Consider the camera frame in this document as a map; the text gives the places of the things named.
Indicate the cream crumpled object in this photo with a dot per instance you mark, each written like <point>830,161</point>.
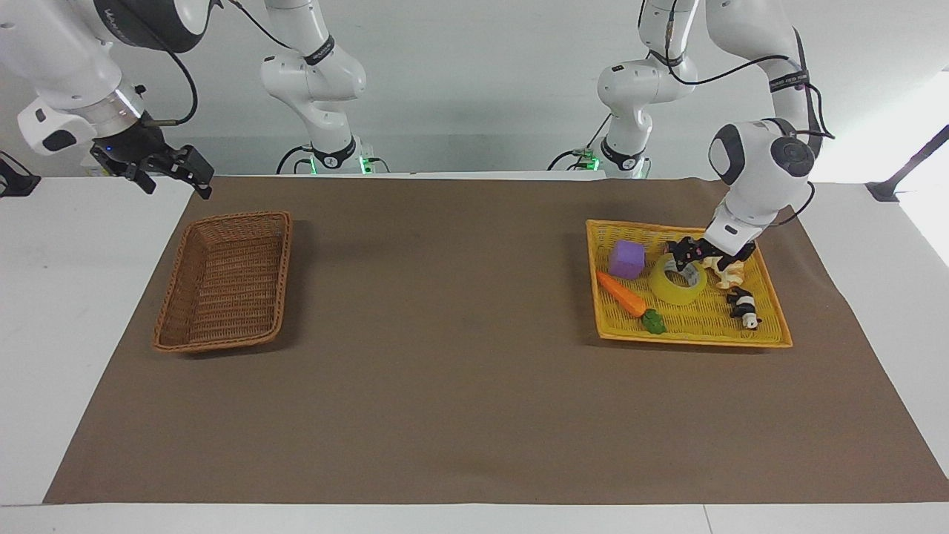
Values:
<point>729,276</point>

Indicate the orange toy carrot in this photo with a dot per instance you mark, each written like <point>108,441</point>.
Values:
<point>621,294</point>

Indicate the purple cube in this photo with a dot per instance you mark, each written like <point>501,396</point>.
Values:
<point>627,259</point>

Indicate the yellow tape roll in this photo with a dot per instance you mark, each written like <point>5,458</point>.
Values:
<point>671,291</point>

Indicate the brown wicker basket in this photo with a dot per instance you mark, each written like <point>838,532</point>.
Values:
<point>222,285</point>

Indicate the black and white toy animal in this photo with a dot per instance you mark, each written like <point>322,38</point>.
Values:
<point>743,304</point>

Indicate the yellow woven basket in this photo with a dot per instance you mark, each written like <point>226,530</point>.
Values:
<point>689,322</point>

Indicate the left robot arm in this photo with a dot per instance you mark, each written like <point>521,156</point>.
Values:
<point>752,185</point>

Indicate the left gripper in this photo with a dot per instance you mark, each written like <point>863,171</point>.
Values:
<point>730,256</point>

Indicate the black stand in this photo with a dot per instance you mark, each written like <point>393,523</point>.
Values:
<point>901,174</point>
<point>15,178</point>

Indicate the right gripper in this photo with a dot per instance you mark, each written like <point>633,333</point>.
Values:
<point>130,142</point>

